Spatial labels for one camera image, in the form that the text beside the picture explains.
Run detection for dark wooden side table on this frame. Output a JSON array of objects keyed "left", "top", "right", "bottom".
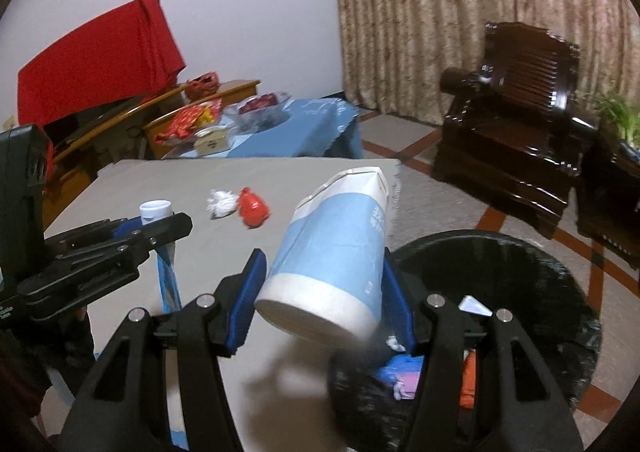
[{"left": 575, "top": 132, "right": 640, "bottom": 278}]

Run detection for crumpled white tissue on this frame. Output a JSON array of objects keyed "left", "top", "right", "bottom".
[{"left": 206, "top": 188, "right": 240, "bottom": 220}]

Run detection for blue crumpled wrapper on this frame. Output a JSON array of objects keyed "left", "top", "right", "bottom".
[{"left": 375, "top": 354, "right": 426, "bottom": 385}]

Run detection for potted green plant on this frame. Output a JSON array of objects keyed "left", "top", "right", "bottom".
[{"left": 592, "top": 92, "right": 640, "bottom": 148}]

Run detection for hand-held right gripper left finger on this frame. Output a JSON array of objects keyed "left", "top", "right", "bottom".
[{"left": 59, "top": 248, "right": 267, "bottom": 452}]

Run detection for white and blue tube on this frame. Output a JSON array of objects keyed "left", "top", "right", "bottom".
[{"left": 139, "top": 199, "right": 183, "bottom": 313}]

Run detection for bin with black bag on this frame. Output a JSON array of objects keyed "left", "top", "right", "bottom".
[{"left": 327, "top": 229, "right": 603, "bottom": 452}]

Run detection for red snack packets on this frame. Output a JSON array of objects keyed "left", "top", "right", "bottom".
[{"left": 154, "top": 99, "right": 223, "bottom": 145}]

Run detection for clear plastic bag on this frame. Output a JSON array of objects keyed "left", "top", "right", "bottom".
[{"left": 222, "top": 91, "right": 293, "bottom": 133}]

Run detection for beige patterned curtain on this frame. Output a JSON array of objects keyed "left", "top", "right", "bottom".
[{"left": 322, "top": 0, "right": 640, "bottom": 125}]

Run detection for dark wooden armchair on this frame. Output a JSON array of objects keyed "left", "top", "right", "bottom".
[{"left": 432, "top": 22, "right": 583, "bottom": 240}]

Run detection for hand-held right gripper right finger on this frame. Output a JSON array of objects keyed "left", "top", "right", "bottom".
[{"left": 382, "top": 252, "right": 585, "bottom": 452}]

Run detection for blue tablecloth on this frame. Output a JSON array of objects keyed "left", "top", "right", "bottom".
[{"left": 162, "top": 97, "right": 363, "bottom": 160}]

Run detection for red cloth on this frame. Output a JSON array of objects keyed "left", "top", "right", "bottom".
[{"left": 17, "top": 0, "right": 187, "bottom": 128}]

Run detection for beige tissue box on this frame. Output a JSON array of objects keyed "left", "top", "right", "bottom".
[{"left": 192, "top": 127, "right": 232, "bottom": 158}]

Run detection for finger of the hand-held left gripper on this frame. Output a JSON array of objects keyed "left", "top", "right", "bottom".
[
  {"left": 44, "top": 216, "right": 146, "bottom": 259},
  {"left": 54, "top": 212, "right": 194, "bottom": 283}
]

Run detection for crumpled red wrapper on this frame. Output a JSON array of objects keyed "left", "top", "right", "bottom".
[{"left": 236, "top": 186, "right": 272, "bottom": 229}]

